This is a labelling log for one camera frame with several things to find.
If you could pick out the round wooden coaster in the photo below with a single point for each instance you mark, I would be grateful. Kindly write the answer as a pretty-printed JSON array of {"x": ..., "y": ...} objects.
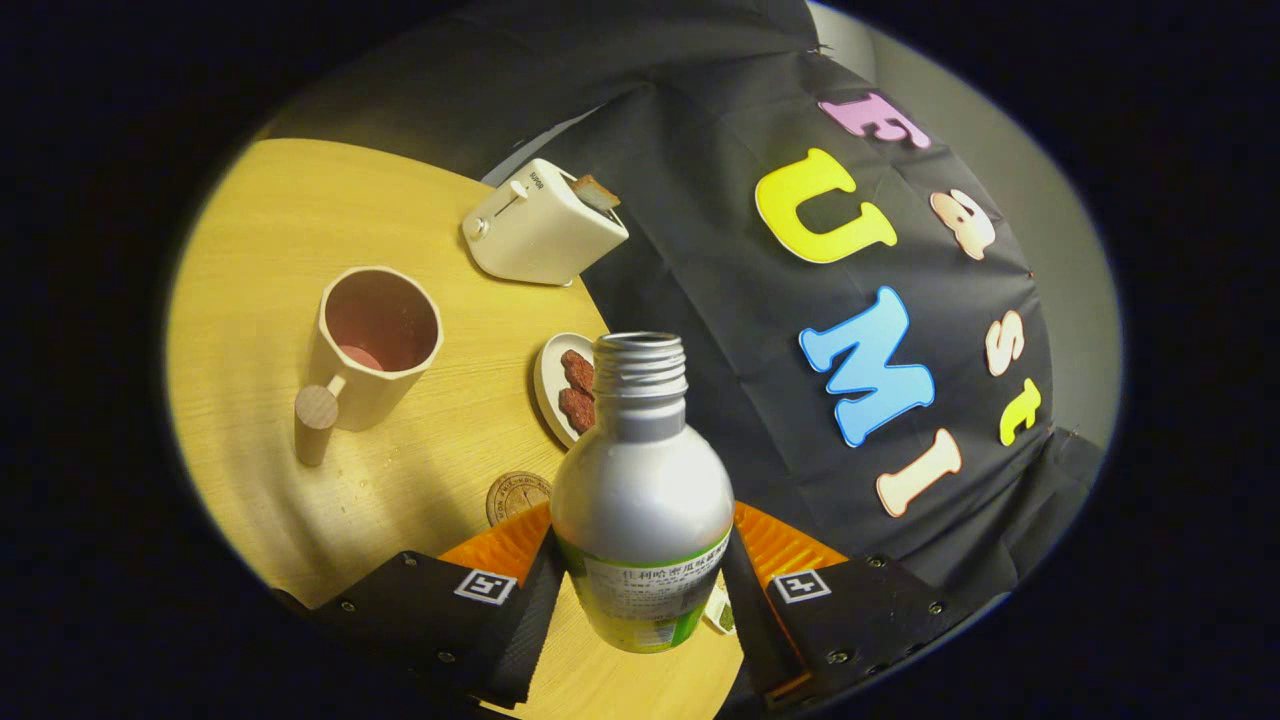
[{"x": 515, "y": 495}]

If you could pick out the white oval plate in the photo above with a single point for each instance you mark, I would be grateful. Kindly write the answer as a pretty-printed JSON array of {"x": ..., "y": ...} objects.
[{"x": 548, "y": 385}]

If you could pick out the brown meat slice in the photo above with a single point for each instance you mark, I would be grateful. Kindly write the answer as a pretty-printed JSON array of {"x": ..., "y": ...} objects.
[
  {"x": 578, "y": 371},
  {"x": 578, "y": 410}
]

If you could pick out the wooden table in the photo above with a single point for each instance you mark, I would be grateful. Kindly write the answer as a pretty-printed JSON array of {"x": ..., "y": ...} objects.
[{"x": 300, "y": 220}]

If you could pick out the silver bottle with green label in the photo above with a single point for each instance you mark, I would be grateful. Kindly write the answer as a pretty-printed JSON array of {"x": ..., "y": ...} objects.
[{"x": 640, "y": 490}]

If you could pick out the brown toast slice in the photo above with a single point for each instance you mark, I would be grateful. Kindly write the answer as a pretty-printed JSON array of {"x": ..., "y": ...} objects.
[{"x": 597, "y": 192}]

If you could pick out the white divided dish with beans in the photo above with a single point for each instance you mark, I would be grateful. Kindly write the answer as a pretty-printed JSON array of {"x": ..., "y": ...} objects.
[{"x": 718, "y": 612}]

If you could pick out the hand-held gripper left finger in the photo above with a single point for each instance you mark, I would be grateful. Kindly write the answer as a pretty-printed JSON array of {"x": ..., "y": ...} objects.
[{"x": 530, "y": 620}]

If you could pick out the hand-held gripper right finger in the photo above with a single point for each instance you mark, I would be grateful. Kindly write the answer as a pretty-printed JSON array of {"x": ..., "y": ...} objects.
[{"x": 755, "y": 620}]

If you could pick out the cream toaster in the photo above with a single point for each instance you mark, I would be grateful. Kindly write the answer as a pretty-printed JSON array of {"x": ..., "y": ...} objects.
[{"x": 540, "y": 235}]

